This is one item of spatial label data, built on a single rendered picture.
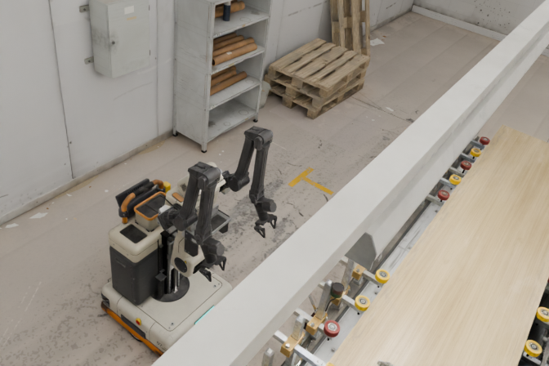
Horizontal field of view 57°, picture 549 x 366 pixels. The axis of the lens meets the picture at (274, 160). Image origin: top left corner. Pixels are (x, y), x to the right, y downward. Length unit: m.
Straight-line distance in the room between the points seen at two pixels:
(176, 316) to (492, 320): 1.86
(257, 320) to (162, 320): 2.71
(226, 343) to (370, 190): 0.41
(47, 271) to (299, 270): 3.47
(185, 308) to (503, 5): 8.03
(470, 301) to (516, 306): 0.26
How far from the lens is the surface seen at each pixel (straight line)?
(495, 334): 3.02
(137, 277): 3.23
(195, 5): 4.61
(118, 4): 4.05
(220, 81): 5.33
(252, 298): 0.71
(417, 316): 2.89
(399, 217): 1.06
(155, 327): 3.37
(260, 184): 2.73
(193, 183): 2.37
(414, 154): 1.07
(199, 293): 3.52
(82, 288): 3.98
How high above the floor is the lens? 3.02
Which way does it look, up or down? 36 degrees down
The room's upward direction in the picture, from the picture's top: 9 degrees clockwise
